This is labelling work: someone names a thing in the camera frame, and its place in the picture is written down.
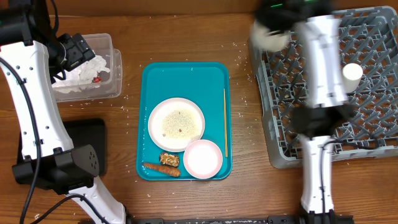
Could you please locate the white paper cup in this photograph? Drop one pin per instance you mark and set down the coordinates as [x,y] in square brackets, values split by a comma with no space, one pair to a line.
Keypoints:
[352,74]

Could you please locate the orange carrot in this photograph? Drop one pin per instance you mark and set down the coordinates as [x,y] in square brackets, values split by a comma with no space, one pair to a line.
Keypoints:
[157,169]

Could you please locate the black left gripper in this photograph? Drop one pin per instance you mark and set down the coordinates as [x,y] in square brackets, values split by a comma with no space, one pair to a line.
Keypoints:
[79,50]

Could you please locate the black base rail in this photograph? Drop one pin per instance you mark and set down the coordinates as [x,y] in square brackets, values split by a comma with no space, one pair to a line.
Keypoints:
[273,219]

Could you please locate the clear plastic waste bin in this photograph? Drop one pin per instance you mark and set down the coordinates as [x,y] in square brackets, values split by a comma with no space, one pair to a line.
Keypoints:
[101,77]

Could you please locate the wooden chopstick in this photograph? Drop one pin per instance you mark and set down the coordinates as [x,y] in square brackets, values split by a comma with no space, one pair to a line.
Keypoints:
[225,125]

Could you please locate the white tissue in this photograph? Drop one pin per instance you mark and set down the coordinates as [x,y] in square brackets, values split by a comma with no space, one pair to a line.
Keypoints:
[79,78]

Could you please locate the brown granola bar piece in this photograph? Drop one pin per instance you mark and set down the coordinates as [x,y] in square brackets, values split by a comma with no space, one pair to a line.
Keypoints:
[171,160]

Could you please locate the teal plastic tray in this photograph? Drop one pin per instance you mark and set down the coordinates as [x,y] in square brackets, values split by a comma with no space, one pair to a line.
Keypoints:
[199,82]

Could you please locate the black tray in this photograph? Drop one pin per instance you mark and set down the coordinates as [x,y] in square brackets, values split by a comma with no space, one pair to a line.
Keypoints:
[93,132]

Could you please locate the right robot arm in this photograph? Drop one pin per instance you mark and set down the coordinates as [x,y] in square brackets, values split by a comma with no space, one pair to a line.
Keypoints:
[325,108]

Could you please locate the small pink bowl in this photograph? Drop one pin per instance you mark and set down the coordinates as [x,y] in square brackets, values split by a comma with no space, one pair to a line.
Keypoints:
[203,159]

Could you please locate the large white pink-rimmed plate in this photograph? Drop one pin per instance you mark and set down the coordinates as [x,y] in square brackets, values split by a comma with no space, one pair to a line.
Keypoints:
[175,123]

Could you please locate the grey dishwasher rack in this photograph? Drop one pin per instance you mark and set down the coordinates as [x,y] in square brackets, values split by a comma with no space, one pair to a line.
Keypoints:
[368,37]

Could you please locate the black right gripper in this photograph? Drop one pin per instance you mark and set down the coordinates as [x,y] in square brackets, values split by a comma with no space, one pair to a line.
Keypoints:
[260,10]

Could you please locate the small red waste piece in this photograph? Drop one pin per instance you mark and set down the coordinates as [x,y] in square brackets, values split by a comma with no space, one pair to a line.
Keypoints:
[96,80]

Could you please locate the pale green bowl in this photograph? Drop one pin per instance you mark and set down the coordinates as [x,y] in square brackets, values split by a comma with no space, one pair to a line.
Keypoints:
[266,40]

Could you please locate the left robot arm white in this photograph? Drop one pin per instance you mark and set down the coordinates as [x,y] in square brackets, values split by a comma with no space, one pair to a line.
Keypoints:
[33,57]

